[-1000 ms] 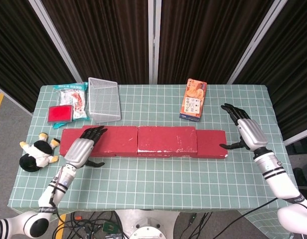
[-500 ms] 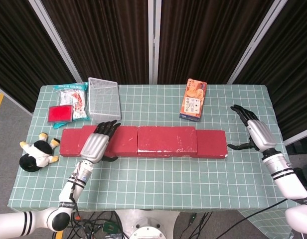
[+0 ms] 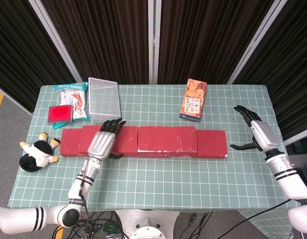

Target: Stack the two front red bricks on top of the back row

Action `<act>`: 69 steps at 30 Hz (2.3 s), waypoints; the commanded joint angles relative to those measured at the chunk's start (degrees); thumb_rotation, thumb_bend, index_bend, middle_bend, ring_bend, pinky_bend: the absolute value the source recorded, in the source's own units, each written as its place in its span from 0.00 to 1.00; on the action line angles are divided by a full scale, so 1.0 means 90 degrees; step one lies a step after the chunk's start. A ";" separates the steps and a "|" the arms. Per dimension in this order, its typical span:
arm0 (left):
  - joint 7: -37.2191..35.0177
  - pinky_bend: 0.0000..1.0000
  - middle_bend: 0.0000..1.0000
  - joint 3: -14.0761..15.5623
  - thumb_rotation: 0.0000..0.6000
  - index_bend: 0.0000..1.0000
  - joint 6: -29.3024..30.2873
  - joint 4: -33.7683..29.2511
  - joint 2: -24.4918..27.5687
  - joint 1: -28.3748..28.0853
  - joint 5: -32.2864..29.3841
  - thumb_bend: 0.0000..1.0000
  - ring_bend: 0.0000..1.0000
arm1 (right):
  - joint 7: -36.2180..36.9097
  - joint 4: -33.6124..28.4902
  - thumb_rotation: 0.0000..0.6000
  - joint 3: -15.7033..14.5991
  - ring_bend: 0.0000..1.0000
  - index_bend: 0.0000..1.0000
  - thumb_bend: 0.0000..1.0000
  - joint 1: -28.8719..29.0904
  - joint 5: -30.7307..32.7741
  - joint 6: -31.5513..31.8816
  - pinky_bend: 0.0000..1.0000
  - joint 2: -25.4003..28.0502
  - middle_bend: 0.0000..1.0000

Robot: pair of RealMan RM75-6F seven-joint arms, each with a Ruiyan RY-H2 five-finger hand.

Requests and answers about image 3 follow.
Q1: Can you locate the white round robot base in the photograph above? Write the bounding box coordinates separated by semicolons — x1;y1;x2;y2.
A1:
116;210;180;239

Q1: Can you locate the red brick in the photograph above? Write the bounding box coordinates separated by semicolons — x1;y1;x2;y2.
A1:
195;129;229;160
137;125;198;154
137;151;198;159
78;125;139;157
59;128;81;158

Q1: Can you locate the black cable bundle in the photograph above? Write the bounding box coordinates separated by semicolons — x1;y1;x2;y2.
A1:
52;211;126;239
185;211;214;239

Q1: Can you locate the green grid tablecloth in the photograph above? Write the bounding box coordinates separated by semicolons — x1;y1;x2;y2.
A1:
6;84;302;239

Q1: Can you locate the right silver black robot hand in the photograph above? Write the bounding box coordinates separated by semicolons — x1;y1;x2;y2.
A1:
230;105;281;153

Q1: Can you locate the white wire mesh basket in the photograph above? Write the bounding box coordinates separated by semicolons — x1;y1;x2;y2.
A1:
85;77;122;123

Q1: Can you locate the green circuit board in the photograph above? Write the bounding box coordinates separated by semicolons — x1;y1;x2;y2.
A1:
103;222;117;234

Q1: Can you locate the dark fabric partition panel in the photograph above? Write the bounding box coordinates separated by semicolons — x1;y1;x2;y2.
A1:
28;0;155;85
227;0;307;146
0;0;83;118
153;0;289;85

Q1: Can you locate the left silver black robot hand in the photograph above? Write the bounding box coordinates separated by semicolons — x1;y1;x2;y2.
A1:
86;118;127;161

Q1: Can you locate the teal white snack bag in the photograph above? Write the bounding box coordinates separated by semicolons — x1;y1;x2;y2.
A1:
53;82;91;129

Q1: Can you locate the black white plush toy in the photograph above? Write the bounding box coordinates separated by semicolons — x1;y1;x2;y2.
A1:
19;132;61;173

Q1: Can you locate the red ink pad tin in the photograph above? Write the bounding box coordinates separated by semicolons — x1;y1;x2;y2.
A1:
47;105;73;124

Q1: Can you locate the orange cookie box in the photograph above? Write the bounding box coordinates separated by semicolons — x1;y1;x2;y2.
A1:
179;78;208;122

